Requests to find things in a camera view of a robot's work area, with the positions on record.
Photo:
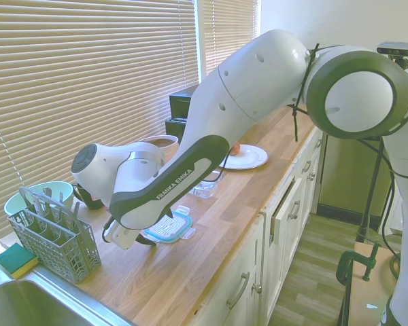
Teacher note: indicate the clear lid with teal seal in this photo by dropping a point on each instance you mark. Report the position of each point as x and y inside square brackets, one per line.
[173, 225]

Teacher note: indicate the pink mixing bowl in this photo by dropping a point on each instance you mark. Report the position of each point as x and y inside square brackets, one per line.
[163, 141]

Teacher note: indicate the black camera stand pole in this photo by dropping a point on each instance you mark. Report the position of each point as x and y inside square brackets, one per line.
[369, 203]

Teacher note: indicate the stainless steel dishwasher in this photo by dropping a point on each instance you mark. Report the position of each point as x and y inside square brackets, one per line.
[343, 176]

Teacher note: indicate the white cabinet beside dishwasher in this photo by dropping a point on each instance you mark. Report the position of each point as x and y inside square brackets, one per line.
[398, 220]

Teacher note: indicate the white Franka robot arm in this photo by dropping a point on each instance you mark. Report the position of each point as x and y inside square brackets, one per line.
[258, 78]

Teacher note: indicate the white kitchen cabinet run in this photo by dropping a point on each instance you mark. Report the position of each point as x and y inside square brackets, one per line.
[285, 237]

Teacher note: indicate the green and yellow sponge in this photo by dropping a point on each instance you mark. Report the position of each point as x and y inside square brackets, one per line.
[15, 259]

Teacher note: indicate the dark mug with sticker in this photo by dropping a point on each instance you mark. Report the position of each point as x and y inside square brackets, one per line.
[88, 201]

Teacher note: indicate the green metal clamp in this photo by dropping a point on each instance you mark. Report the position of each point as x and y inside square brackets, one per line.
[343, 265]

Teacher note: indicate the metal cutlery piece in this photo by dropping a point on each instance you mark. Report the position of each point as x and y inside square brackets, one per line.
[76, 208]
[47, 194]
[61, 199]

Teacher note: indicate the mint green bowl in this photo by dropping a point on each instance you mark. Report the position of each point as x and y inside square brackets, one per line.
[66, 195]

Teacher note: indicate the clear glass food container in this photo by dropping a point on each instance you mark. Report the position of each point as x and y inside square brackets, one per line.
[204, 190]

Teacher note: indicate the grey camera on stand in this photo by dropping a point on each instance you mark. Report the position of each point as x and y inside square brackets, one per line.
[398, 48]

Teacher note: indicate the narrow beige window blind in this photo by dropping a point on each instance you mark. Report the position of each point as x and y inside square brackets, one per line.
[229, 34]

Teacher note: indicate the grey plastic cutlery basket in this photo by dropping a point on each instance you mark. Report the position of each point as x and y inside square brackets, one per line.
[54, 251]

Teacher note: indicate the black microwave oven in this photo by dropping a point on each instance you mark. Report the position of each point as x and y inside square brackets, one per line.
[178, 105]

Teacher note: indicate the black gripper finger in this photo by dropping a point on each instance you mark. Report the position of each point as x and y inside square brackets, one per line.
[148, 241]
[170, 214]

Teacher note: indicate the brown robot mount table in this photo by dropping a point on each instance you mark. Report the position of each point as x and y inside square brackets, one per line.
[370, 295]

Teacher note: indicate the wide beige window blind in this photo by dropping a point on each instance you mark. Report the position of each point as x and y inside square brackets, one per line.
[88, 85]

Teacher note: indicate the red apple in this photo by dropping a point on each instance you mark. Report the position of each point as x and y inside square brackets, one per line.
[236, 149]

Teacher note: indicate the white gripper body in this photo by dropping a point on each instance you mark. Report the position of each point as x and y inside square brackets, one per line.
[122, 237]

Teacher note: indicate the white round plate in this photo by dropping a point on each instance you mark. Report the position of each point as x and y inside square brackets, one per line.
[251, 158]

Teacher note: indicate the stainless steel sink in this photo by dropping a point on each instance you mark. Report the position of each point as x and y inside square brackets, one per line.
[27, 305]

